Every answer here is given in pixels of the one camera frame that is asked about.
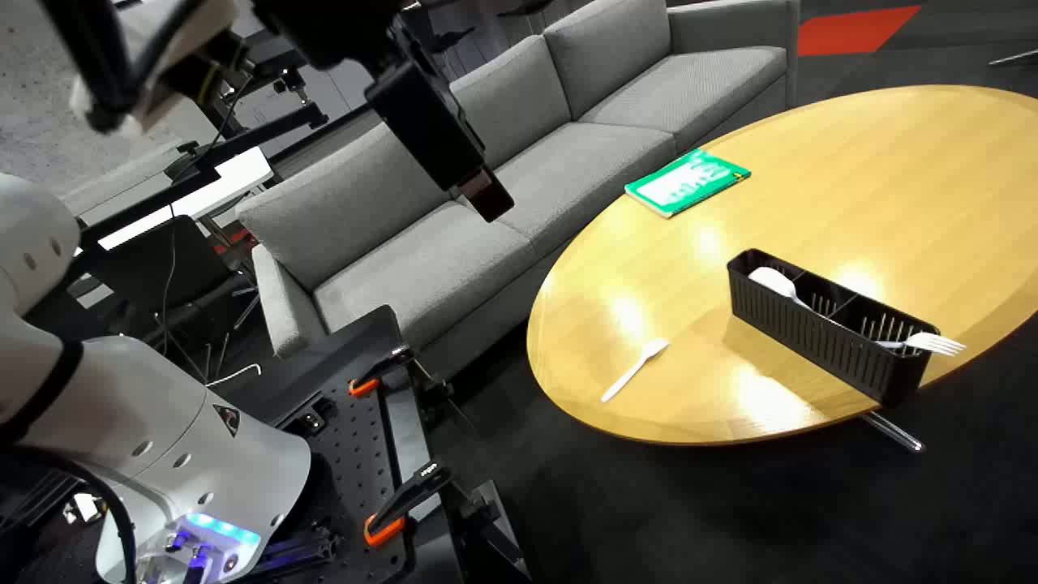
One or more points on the white plastic spoon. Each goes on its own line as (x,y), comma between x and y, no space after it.
(772,283)

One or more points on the black metal stand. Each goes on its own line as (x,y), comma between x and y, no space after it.
(262,124)

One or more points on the white plastic fork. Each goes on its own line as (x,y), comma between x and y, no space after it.
(637,370)

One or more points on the grey fabric sofa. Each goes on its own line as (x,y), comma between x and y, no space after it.
(433,261)

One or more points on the white-topped black desk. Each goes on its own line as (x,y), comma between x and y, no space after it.
(205,194)

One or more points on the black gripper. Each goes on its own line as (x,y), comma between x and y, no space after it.
(427,124)

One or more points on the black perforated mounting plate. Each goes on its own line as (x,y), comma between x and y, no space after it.
(344,455)

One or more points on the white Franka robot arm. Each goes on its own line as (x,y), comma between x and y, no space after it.
(139,432)

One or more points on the black plastic utensil holder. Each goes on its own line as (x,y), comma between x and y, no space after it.
(820,341)

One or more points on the metal table leg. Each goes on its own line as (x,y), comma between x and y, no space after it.
(896,432)

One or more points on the white plastic knife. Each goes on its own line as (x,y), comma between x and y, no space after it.
(933,346)

